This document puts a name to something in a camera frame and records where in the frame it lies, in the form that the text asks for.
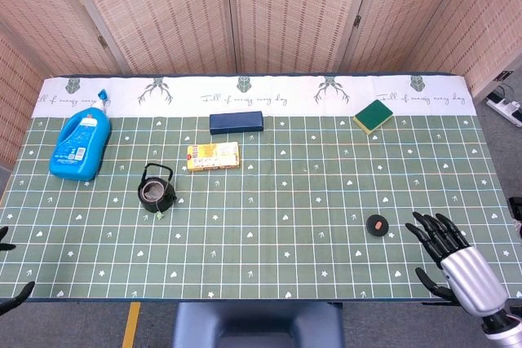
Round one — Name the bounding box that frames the black equipment at table edge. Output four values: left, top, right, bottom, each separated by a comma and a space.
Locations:
507, 196, 522, 243

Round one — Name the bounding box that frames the blue detergent bottle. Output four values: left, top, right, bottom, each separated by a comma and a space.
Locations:
48, 89, 113, 182

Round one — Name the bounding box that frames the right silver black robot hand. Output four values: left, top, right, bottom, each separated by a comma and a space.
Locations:
405, 211, 510, 317

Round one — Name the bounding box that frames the woven bamboo folding screen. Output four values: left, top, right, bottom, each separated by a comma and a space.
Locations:
0, 0, 522, 170

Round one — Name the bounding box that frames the black cast iron teapot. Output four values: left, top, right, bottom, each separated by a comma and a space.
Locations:
138, 163, 179, 214

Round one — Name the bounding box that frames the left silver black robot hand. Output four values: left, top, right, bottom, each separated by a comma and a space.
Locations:
0, 226, 36, 316

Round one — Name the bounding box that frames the green yellow sponge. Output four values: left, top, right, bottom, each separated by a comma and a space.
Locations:
352, 99, 395, 136

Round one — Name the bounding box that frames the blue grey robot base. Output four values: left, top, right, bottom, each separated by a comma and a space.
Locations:
173, 302, 346, 348

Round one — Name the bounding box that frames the white power strip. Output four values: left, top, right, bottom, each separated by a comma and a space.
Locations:
484, 93, 522, 128

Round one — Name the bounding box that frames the green checked tablecloth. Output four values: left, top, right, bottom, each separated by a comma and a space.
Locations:
0, 74, 515, 303

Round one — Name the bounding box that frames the yellow snack box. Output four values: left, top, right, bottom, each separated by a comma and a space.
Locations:
186, 141, 241, 173

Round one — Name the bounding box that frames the black round disc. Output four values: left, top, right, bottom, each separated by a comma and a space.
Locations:
365, 214, 389, 237

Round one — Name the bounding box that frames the grey pyramid tea bag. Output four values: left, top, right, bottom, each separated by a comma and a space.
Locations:
142, 180, 166, 220

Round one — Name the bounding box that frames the navy blue rectangular box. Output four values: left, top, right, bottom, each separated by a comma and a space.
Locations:
209, 110, 264, 135

